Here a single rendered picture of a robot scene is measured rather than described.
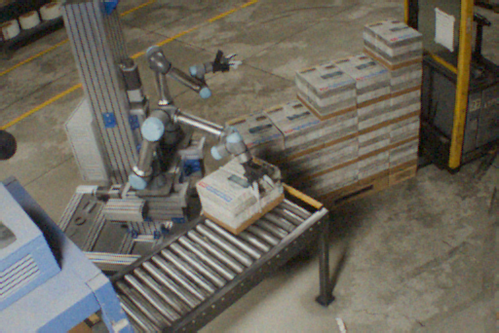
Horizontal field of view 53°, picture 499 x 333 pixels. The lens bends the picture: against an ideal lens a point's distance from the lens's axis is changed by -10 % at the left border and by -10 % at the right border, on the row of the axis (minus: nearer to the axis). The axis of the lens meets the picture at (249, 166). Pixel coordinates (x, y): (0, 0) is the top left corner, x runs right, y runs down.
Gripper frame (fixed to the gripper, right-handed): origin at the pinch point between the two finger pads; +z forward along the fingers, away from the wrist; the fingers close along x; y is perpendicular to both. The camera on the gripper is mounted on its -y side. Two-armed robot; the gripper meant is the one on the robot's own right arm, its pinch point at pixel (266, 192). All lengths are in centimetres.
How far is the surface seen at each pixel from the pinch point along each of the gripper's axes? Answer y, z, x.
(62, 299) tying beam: -58, -26, 125
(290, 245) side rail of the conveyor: -2.3, 31.4, 3.6
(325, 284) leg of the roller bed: 29, 80, -22
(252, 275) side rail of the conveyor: -3.1, 30.7, 31.8
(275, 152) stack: 62, -2, -56
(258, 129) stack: 69, -21, -58
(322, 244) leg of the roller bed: 10, 49, -22
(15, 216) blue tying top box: -45, -59, 122
